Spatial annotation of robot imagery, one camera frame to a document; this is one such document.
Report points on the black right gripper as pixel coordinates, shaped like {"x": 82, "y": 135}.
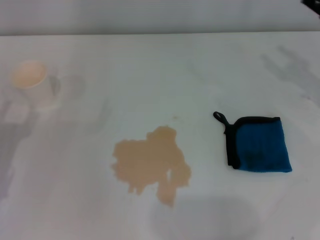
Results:
{"x": 314, "y": 4}

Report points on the blue rag with black trim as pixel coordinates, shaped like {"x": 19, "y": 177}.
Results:
{"x": 262, "y": 147}

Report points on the white paper cup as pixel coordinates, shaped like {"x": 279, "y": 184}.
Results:
{"x": 32, "y": 85}

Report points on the brown liquid stain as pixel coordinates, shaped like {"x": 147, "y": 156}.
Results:
{"x": 147, "y": 160}

